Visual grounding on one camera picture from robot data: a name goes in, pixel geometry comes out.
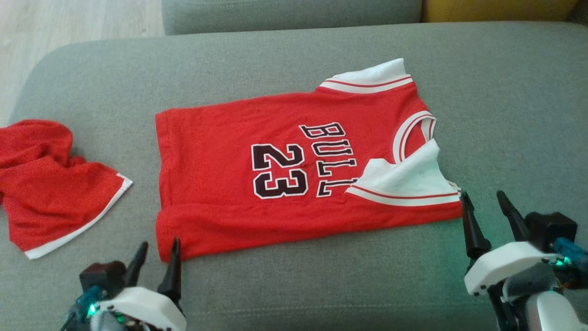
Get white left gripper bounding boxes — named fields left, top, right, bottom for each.
left=94, top=237, right=188, bottom=331

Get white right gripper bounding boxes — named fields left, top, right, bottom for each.
left=460, top=190, right=560, bottom=297

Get red Bulls 23 basketball jersey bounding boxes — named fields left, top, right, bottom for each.
left=154, top=57, right=464, bottom=263

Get red shorts with white trim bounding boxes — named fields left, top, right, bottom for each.
left=0, top=119, right=134, bottom=260

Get mustard yellow cushion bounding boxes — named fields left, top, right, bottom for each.
left=421, top=0, right=580, bottom=23

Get grey sofa corner cushion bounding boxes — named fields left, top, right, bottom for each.
left=566, top=0, right=588, bottom=27

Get large grey sofa seat cushion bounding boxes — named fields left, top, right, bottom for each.
left=0, top=21, right=588, bottom=331

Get grey sofa back cushion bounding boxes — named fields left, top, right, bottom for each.
left=161, top=0, right=424, bottom=36

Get teal plug left camera cable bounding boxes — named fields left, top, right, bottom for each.
left=59, top=285, right=105, bottom=331

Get teal plug camera cable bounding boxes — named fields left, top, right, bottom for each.
left=550, top=236, right=588, bottom=276
left=59, top=285, right=105, bottom=331

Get teal plug right camera cable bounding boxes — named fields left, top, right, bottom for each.
left=550, top=236, right=588, bottom=276

